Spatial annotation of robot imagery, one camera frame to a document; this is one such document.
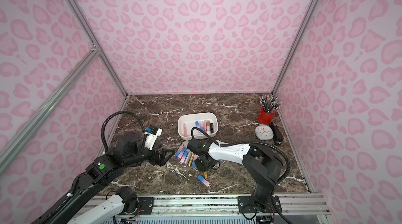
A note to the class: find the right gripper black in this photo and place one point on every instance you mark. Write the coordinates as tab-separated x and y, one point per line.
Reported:
204	161

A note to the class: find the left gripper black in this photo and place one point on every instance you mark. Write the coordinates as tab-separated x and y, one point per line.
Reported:
158	155

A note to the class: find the black lipstick tube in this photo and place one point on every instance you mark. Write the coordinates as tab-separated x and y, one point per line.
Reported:
211	128

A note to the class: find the pink blue lipstick diagonal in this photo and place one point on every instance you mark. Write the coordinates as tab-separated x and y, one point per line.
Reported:
202	125

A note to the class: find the pink lip gloss tube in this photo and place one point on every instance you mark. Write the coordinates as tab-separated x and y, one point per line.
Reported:
185	130

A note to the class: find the pink clear lip gloss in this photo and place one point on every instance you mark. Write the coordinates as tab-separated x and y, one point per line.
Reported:
207	126

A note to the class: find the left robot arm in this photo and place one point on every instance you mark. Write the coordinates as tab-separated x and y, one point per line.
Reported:
131	150

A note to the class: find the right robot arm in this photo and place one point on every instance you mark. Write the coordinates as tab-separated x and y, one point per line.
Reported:
267	164

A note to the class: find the gold glitter lipstick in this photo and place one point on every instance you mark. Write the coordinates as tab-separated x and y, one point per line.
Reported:
191	160

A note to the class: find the pink blue lipstick bottom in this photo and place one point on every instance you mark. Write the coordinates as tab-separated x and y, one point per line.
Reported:
203	180

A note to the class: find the silver lipstick tube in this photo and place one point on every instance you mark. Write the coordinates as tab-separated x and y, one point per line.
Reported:
188	158

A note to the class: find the white plastic storage box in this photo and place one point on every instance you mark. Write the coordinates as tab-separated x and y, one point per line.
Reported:
190	120

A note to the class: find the white round clock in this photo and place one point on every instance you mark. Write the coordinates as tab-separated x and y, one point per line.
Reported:
264	132

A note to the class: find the red pencil cup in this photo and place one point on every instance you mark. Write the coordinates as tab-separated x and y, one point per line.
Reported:
265	118

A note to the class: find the black stapler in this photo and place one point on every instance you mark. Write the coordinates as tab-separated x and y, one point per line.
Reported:
277	135

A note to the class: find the bundle of pencils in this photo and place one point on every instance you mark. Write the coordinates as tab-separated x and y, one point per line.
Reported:
270	103

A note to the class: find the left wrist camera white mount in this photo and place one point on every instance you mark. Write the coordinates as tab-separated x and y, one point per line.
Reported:
152	133

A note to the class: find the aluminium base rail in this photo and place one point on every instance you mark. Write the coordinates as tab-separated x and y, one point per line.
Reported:
227	209

